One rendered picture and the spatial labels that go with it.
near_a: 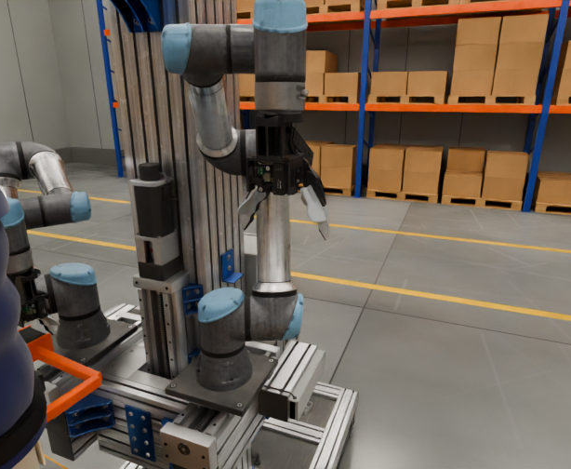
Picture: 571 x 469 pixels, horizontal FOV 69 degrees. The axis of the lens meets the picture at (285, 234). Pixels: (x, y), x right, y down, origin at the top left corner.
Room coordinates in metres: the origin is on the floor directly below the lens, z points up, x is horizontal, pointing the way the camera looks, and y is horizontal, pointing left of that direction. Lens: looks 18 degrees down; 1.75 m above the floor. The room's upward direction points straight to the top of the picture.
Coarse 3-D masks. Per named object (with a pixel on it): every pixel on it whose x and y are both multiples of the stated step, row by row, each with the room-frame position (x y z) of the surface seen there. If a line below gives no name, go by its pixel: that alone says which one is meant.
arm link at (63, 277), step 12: (60, 264) 1.15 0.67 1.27; (72, 264) 1.16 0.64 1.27; (84, 264) 1.17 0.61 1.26; (48, 276) 1.09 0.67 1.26; (60, 276) 1.07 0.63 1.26; (72, 276) 1.08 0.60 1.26; (84, 276) 1.10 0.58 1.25; (48, 288) 1.05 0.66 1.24; (60, 288) 1.07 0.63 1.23; (72, 288) 1.08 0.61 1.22; (84, 288) 1.09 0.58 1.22; (96, 288) 1.14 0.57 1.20; (60, 300) 1.06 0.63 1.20; (72, 300) 1.07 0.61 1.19; (84, 300) 1.09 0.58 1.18; (96, 300) 1.13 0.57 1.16; (60, 312) 1.08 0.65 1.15; (72, 312) 1.07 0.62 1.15; (84, 312) 1.09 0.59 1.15
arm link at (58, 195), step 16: (32, 144) 1.28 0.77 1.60; (32, 160) 1.23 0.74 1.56; (48, 160) 1.21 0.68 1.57; (32, 176) 1.27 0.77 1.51; (48, 176) 1.11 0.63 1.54; (64, 176) 1.14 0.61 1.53; (48, 192) 1.03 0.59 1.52; (64, 192) 1.01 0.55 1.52; (80, 192) 1.03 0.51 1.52; (48, 208) 0.95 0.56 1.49; (64, 208) 0.97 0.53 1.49; (80, 208) 0.99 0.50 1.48; (48, 224) 0.96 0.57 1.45
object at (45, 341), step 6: (24, 330) 0.89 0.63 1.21; (30, 330) 0.89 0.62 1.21; (36, 330) 0.89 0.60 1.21; (24, 336) 0.86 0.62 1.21; (30, 336) 0.86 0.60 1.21; (36, 336) 0.86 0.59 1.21; (42, 336) 0.86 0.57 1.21; (48, 336) 0.87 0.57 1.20; (30, 342) 0.83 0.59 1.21; (36, 342) 0.84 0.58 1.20; (42, 342) 0.86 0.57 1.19; (48, 342) 0.87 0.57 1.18; (30, 348) 0.83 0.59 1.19; (48, 348) 0.87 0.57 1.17
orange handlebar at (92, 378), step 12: (36, 348) 0.83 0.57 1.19; (48, 360) 0.80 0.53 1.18; (60, 360) 0.79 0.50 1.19; (72, 360) 0.79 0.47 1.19; (72, 372) 0.76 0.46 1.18; (84, 372) 0.75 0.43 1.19; (96, 372) 0.74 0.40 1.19; (84, 384) 0.71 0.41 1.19; (96, 384) 0.72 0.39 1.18; (60, 396) 0.67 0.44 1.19; (72, 396) 0.67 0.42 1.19; (84, 396) 0.69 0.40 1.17; (48, 408) 0.64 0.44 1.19; (60, 408) 0.65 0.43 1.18; (48, 420) 0.63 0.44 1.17
